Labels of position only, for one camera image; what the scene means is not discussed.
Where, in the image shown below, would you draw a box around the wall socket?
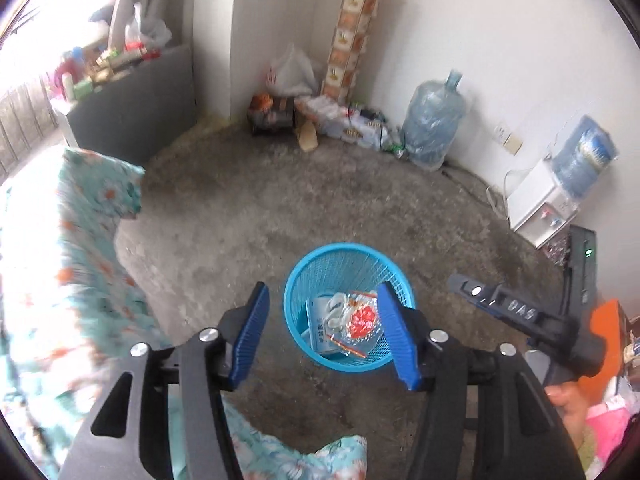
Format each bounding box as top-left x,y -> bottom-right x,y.
492,122 -> 523,156

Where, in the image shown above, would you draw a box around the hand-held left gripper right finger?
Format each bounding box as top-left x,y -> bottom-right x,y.
375,281 -> 588,480

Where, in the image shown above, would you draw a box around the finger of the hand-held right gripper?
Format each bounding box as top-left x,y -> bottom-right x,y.
447,274 -> 581,341

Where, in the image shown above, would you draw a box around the blue water jug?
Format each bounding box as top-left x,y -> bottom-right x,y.
402,70 -> 468,171

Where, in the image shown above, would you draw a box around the white plastic bag red print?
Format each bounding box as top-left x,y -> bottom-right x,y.
270,44 -> 321,98

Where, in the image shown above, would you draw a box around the blue jug on dispenser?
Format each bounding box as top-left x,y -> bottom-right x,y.
550,114 -> 618,203

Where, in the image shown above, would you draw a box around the pile of small boxes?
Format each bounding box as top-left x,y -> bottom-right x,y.
295,95 -> 396,151

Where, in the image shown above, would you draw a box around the clear zip bag red contents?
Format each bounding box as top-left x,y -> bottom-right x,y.
330,290 -> 388,358

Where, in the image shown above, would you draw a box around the white water dispenser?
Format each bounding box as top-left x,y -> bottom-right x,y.
505,157 -> 583,251

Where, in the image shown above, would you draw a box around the pink cloth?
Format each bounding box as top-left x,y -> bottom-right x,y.
585,395 -> 636,471

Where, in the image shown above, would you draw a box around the black box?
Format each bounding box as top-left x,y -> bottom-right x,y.
248,92 -> 296,136

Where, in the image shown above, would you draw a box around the tall patterned box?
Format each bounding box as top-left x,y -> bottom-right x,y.
320,0 -> 388,103

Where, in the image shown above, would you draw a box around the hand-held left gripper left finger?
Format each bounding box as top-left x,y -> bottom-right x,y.
57,281 -> 271,480

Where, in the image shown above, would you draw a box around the blue mesh wastebasket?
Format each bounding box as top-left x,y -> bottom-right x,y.
283,243 -> 416,372

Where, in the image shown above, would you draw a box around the grey cabinet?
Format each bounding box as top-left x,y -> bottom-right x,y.
65,42 -> 198,166

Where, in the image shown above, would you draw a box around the floral quilted blanket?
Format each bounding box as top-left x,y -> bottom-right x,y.
0,147 -> 368,480

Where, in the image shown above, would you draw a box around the person's right hand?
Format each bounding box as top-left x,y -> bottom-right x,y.
545,381 -> 589,456

